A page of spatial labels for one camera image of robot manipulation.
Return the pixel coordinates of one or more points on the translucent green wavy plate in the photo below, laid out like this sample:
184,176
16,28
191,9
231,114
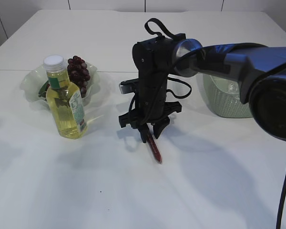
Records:
34,81

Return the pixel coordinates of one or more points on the purple grape bunch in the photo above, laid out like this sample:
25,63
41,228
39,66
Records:
78,71

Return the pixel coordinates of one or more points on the red glitter pen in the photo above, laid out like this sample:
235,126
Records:
154,148

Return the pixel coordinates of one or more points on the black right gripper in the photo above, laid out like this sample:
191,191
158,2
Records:
150,107

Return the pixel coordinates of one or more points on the green plastic basket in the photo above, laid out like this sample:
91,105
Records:
222,103

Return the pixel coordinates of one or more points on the yellow oil bottle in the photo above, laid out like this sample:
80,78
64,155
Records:
64,99

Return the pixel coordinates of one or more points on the clear bubble plastic sheet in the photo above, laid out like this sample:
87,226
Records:
233,88

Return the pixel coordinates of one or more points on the blue black right robot arm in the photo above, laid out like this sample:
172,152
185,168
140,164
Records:
259,71

